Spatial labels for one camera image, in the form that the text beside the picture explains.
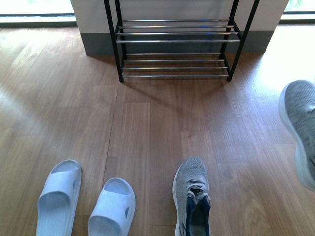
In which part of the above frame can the light blue slipper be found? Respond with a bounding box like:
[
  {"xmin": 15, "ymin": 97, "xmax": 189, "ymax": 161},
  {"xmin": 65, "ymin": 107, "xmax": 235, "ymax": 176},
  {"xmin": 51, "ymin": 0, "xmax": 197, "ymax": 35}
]
[
  {"xmin": 88, "ymin": 177, "xmax": 136, "ymax": 236},
  {"xmin": 36, "ymin": 160, "xmax": 82, "ymax": 236}
]

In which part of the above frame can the grey sneaker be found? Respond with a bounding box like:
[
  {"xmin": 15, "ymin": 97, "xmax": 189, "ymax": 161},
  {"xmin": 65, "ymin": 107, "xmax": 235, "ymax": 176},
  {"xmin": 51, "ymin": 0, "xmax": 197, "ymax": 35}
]
[
  {"xmin": 279, "ymin": 80, "xmax": 315, "ymax": 191},
  {"xmin": 172, "ymin": 156, "xmax": 211, "ymax": 236}
]

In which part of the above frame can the black metal shoe rack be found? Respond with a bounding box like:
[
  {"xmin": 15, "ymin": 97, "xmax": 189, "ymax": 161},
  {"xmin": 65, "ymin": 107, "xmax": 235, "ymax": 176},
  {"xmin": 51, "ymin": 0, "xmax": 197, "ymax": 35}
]
[{"xmin": 104, "ymin": 0, "xmax": 259, "ymax": 82}]

